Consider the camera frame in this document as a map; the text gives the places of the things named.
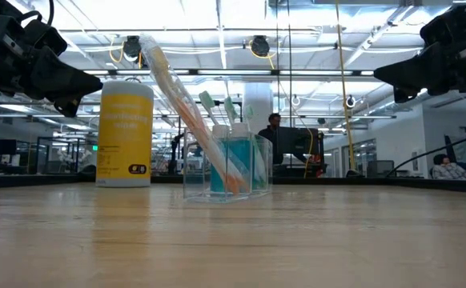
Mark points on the black background workstation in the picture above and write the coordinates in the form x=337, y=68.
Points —
x=297, y=144

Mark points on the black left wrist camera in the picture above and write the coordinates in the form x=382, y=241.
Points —
x=45, y=38

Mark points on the person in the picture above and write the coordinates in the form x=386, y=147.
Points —
x=274, y=120
x=447, y=168

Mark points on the yellow wipes canister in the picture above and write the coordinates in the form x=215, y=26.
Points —
x=125, y=136

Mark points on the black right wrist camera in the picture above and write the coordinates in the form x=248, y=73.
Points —
x=439, y=26

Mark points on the black background monitor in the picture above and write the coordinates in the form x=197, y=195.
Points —
x=379, y=168
x=1, y=147

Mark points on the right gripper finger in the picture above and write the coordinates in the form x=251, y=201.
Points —
x=417, y=66
x=395, y=83

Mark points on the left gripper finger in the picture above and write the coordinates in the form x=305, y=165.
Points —
x=73, y=94
x=69, y=76

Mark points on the white building column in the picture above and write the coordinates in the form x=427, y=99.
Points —
x=257, y=96

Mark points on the black background robot arm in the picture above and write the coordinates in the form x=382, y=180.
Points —
x=177, y=148

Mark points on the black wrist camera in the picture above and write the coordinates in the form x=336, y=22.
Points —
x=439, y=26
x=45, y=38

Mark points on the clear acrylic organizer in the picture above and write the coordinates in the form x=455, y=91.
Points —
x=193, y=188

